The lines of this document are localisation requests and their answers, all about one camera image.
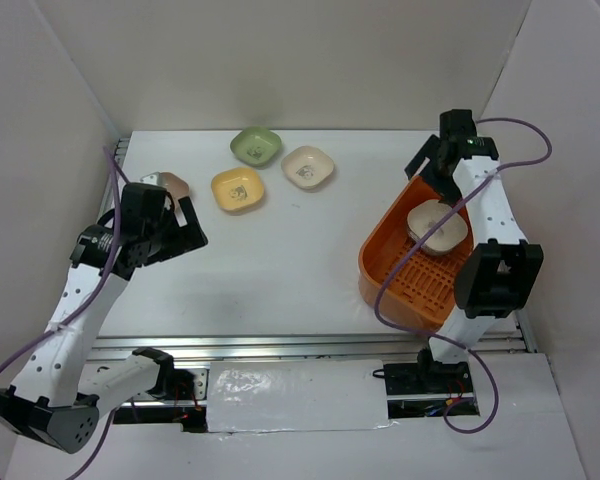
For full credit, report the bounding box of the brown plate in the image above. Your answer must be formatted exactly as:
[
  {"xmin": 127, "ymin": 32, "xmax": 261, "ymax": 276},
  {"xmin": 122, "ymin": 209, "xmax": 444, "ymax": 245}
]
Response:
[{"xmin": 158, "ymin": 172, "xmax": 190, "ymax": 201}]

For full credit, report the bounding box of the cream plate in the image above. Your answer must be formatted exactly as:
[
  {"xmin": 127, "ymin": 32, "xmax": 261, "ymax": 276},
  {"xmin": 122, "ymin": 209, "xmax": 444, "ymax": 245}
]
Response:
[
  {"xmin": 281, "ymin": 146, "xmax": 335, "ymax": 190},
  {"xmin": 405, "ymin": 198, "xmax": 469, "ymax": 256}
]

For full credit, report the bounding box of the yellow square plate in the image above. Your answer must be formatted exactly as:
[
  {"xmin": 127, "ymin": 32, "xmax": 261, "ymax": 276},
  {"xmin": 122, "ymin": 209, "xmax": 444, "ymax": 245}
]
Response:
[{"xmin": 211, "ymin": 167, "xmax": 265, "ymax": 213}]

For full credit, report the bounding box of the orange plastic bin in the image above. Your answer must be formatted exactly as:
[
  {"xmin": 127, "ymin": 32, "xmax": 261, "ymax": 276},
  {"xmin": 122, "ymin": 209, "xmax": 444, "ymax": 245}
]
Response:
[{"xmin": 358, "ymin": 178, "xmax": 473, "ymax": 331}]

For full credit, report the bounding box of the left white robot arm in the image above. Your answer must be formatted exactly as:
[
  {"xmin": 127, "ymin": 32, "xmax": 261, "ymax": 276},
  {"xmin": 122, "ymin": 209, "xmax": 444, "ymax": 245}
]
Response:
[{"xmin": 0, "ymin": 183, "xmax": 208, "ymax": 454}]

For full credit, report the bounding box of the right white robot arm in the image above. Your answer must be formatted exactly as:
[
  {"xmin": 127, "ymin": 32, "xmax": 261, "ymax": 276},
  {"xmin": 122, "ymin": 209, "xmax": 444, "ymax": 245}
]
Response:
[{"xmin": 405, "ymin": 109, "xmax": 544, "ymax": 392}]

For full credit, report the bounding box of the green plate at back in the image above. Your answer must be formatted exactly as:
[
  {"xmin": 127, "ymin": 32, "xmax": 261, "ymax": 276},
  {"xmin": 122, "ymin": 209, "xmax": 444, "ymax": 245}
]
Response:
[{"xmin": 230, "ymin": 126, "xmax": 282, "ymax": 167}]

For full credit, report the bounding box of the white foil cover panel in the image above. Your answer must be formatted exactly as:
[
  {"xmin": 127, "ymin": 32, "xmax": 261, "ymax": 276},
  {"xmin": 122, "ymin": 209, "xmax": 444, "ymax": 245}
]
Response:
[{"xmin": 206, "ymin": 359, "xmax": 390, "ymax": 433}]

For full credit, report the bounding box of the aluminium frame rail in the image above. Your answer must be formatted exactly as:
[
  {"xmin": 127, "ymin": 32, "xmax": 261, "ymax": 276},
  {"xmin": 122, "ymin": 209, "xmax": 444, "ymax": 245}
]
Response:
[{"xmin": 87, "ymin": 134, "xmax": 539, "ymax": 364}]

